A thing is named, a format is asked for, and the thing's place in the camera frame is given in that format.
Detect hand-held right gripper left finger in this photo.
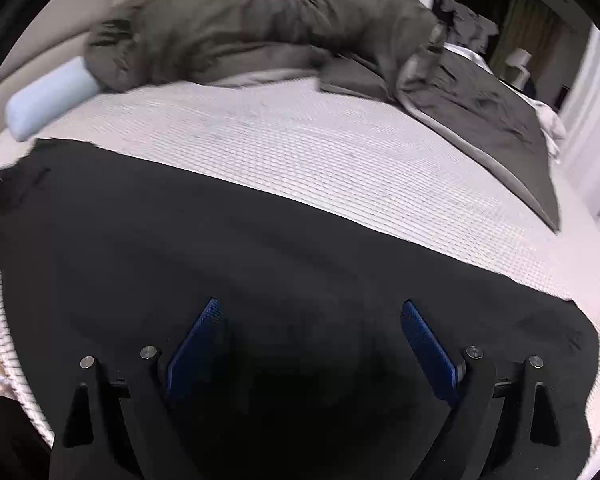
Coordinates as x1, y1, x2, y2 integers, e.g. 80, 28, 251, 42
47, 298, 228, 480

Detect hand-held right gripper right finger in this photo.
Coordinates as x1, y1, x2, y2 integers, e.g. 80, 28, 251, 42
400, 300, 576, 480

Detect black pants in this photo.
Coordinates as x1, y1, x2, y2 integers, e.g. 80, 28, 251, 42
0, 137, 600, 480

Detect bed with honeycomb mattress cover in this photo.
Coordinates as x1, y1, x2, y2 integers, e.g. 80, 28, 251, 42
0, 77, 600, 461

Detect light blue bolster pillow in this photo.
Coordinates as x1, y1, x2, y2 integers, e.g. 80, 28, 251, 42
5, 55, 101, 143

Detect white chair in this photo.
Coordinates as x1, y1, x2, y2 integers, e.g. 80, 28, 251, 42
502, 47, 533, 88

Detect dark grey duvet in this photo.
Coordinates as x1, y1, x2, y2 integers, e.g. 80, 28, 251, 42
85, 0, 561, 233

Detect dark grey clothes pile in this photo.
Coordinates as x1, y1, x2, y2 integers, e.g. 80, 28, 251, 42
437, 0, 498, 56

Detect brown curtain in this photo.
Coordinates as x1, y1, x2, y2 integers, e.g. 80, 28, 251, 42
490, 0, 563, 86

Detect beige padded headboard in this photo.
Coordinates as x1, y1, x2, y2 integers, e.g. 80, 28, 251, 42
0, 0, 231, 131

